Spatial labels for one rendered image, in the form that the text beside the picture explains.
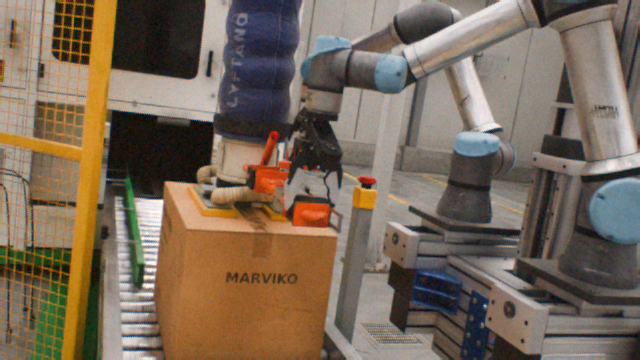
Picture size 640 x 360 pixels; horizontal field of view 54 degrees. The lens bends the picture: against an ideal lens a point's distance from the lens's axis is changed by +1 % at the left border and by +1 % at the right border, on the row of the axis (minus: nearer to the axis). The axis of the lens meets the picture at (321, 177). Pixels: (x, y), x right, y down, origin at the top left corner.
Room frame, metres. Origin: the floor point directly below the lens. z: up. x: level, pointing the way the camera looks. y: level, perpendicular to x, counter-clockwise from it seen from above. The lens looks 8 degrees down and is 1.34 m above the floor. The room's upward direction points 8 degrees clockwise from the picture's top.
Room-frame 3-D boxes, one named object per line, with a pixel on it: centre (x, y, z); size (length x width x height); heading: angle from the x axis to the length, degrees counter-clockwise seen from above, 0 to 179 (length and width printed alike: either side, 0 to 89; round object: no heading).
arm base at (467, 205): (1.72, -0.40, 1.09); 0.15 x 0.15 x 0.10
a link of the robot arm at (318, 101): (1.30, 0.02, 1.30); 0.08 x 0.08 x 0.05
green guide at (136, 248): (2.85, 0.88, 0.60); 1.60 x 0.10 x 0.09; 20
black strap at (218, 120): (1.85, 0.22, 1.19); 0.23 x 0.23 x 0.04
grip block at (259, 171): (1.61, 0.14, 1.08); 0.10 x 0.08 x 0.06; 110
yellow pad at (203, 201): (1.81, 0.31, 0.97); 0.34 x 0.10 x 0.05; 20
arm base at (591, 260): (1.25, -0.58, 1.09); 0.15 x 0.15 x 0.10
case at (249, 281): (1.84, 0.22, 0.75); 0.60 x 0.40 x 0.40; 20
